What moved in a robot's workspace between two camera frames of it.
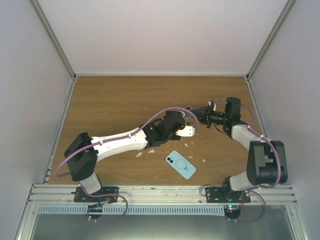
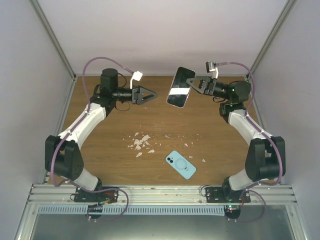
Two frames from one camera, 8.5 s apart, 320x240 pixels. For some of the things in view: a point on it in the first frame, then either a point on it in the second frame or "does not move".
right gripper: [205, 116] -> [206, 86]
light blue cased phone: [180, 164] does not move
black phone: [188, 108] -> [180, 87]
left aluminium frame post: [54, 38] does not move
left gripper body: [168, 138] -> [116, 93]
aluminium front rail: [61, 194] does not move
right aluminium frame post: [287, 6] does not move
